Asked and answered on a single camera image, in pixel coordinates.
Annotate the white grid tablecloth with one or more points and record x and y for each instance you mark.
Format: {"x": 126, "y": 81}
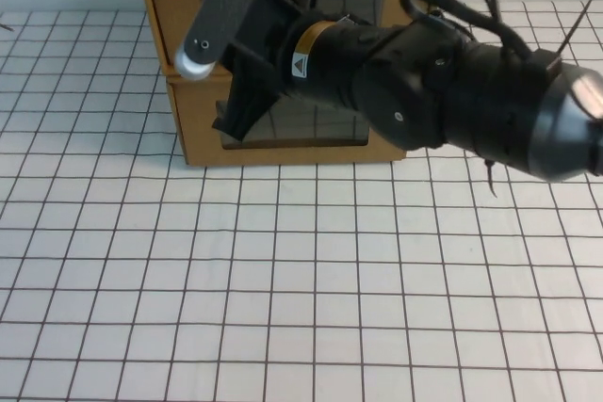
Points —
{"x": 235, "y": 279}

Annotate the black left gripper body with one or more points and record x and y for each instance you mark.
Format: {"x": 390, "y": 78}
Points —
{"x": 271, "y": 30}

